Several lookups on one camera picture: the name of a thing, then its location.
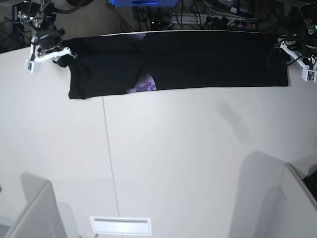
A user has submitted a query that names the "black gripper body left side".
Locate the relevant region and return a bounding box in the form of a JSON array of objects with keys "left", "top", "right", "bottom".
[{"left": 284, "top": 32, "right": 317, "bottom": 58}]

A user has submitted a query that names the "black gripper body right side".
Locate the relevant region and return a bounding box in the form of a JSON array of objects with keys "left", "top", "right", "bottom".
[{"left": 34, "top": 24, "right": 65, "bottom": 56}]

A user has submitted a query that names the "blue box at top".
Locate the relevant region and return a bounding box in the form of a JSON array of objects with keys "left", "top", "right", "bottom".
[{"left": 104, "top": 0, "right": 178, "bottom": 9}]

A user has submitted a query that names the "dark T-shirt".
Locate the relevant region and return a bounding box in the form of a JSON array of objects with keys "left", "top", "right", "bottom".
[{"left": 61, "top": 31, "right": 289, "bottom": 99}]

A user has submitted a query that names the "white power strip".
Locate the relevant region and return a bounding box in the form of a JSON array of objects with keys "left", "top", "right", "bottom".
[{"left": 170, "top": 13, "right": 259, "bottom": 31}]

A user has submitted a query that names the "black keyboard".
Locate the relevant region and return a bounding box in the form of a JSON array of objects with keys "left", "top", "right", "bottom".
[{"left": 303, "top": 171, "right": 317, "bottom": 200}]

